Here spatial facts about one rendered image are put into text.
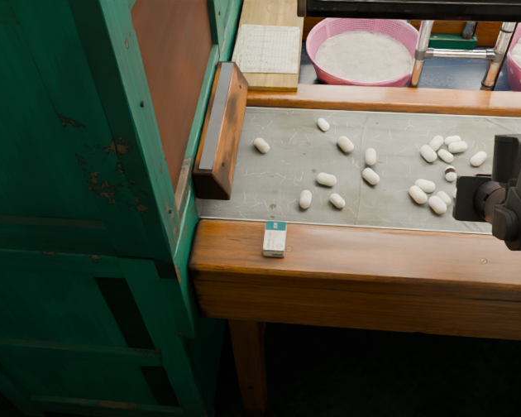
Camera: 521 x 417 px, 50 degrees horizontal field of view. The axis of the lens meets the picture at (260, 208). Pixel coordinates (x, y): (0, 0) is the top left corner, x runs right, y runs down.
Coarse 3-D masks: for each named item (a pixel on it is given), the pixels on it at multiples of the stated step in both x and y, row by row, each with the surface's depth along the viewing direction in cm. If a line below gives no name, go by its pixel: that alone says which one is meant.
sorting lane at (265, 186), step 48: (240, 144) 113; (288, 144) 112; (336, 144) 112; (384, 144) 111; (480, 144) 111; (240, 192) 105; (288, 192) 105; (336, 192) 104; (384, 192) 104; (432, 192) 103
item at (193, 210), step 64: (192, 192) 94; (0, 256) 89; (64, 256) 87; (128, 256) 85; (0, 320) 111; (64, 320) 108; (128, 320) 105; (192, 320) 101; (0, 384) 136; (64, 384) 136; (128, 384) 132; (192, 384) 124
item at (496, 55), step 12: (432, 24) 107; (504, 24) 106; (516, 24) 106; (420, 36) 109; (504, 36) 107; (420, 48) 111; (432, 48) 112; (504, 48) 109; (420, 60) 113; (492, 60) 112; (420, 72) 116; (492, 72) 114; (408, 84) 119; (492, 84) 116
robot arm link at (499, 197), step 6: (504, 186) 69; (498, 192) 73; (504, 192) 71; (492, 198) 73; (498, 198) 71; (504, 198) 69; (486, 204) 74; (492, 204) 71; (498, 204) 70; (486, 210) 73; (492, 210) 71; (486, 216) 74; (492, 216) 71
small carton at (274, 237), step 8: (272, 224) 95; (280, 224) 95; (272, 232) 94; (280, 232) 93; (264, 240) 93; (272, 240) 93; (280, 240) 93; (264, 248) 92; (272, 248) 92; (280, 248) 92; (280, 256) 93
